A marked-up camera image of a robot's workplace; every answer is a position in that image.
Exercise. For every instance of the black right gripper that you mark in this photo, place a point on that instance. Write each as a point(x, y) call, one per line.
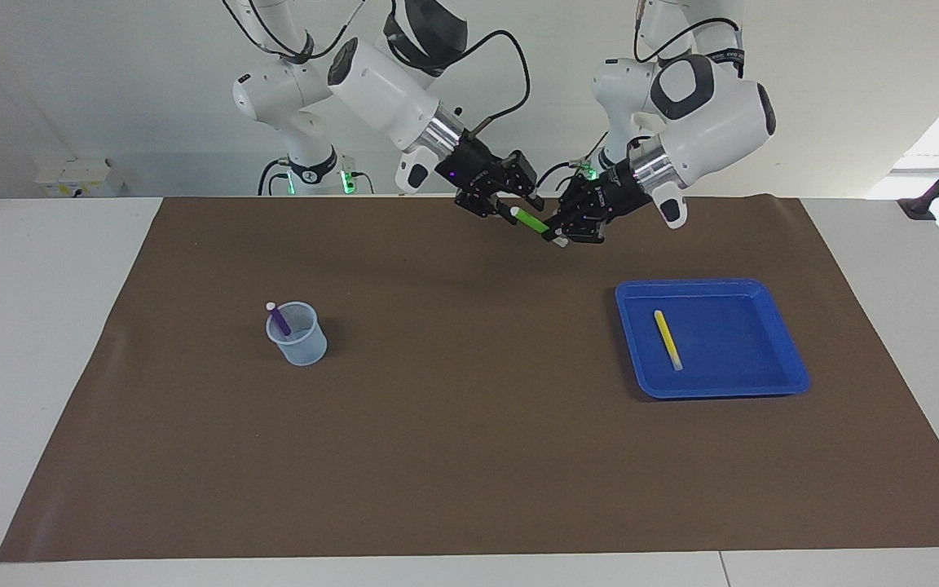
point(469, 167)

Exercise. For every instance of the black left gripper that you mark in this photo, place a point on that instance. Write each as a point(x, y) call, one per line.
point(620, 191)

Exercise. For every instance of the green pen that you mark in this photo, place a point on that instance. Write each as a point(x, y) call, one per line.
point(531, 218)

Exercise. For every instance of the yellow pen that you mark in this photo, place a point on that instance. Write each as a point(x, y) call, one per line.
point(667, 338)

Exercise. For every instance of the purple pen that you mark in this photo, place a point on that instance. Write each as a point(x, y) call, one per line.
point(280, 322)

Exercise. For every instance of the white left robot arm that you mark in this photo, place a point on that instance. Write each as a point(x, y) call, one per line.
point(714, 122)

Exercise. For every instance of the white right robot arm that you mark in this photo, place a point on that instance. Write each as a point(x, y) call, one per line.
point(380, 81)

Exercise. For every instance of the blue plastic tray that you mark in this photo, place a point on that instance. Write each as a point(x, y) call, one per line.
point(730, 342)

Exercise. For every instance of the translucent plastic cup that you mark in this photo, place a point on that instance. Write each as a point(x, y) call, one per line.
point(306, 346)

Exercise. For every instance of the brown table mat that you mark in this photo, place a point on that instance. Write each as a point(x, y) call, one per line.
point(469, 456)

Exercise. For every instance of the white wall socket box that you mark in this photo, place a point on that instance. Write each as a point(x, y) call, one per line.
point(78, 175)

